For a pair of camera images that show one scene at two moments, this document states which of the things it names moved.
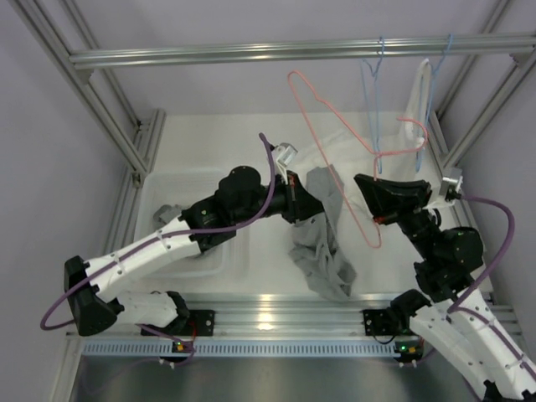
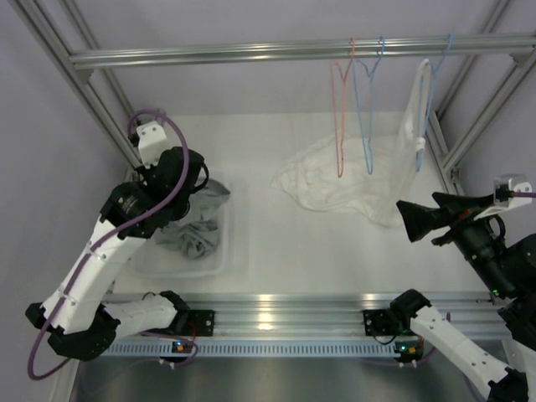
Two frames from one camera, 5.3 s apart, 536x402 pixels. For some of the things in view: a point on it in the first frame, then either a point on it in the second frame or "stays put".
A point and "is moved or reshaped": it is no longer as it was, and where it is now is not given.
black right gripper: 383,198 → 420,219
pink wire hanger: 373,153 → 338,86
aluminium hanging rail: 481,46 stays put
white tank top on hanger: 413,132 stays put
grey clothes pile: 327,182 is moved or reshaped
